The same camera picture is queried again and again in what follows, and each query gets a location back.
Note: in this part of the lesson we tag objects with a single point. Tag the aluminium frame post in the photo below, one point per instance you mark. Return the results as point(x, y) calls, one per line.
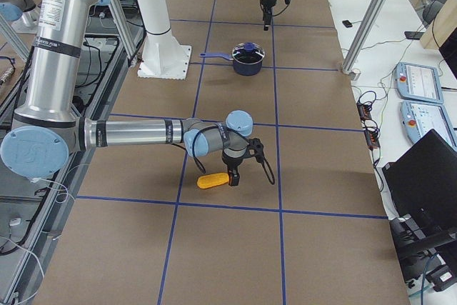
point(372, 12)

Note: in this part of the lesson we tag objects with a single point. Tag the teach pendant far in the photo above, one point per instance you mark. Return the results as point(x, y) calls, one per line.
point(418, 82)

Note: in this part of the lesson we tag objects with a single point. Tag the yellow corn cob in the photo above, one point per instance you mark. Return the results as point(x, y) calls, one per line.
point(212, 180)

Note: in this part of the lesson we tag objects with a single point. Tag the black laptop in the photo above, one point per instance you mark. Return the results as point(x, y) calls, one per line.
point(425, 178)

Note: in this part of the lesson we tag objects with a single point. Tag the black power strip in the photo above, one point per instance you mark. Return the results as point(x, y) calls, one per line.
point(370, 127)

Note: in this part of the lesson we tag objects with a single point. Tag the teach pendant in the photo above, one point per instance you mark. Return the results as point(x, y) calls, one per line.
point(420, 117)
point(418, 82)

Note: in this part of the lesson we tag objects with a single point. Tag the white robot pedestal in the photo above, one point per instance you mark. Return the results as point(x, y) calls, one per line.
point(163, 57)

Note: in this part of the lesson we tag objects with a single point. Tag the glass pot lid blue knob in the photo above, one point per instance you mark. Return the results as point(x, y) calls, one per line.
point(246, 50)

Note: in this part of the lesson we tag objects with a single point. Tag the teach pendant near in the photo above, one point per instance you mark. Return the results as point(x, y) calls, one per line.
point(420, 117)

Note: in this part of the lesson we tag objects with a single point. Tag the blue saucepan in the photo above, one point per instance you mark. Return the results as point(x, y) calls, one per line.
point(244, 67)

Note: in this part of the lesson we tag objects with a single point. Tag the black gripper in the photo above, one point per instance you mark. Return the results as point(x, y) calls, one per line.
point(231, 165)
point(267, 6)

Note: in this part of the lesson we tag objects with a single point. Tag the small black device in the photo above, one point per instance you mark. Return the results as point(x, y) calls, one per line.
point(347, 23)

